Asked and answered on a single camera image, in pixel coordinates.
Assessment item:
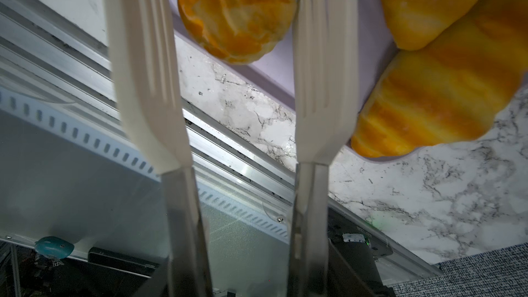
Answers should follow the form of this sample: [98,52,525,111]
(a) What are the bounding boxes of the rectangular flaky pastry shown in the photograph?
[177,0,297,65]

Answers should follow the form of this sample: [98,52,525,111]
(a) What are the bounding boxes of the large croissant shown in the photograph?
[350,0,527,158]

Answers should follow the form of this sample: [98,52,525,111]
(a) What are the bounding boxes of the lavender plastic tray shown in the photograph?
[156,0,528,164]

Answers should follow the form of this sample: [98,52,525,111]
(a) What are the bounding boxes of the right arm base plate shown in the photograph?
[327,208,395,296]

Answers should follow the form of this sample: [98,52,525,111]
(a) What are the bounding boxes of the aluminium front rail frame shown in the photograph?
[1,0,441,295]

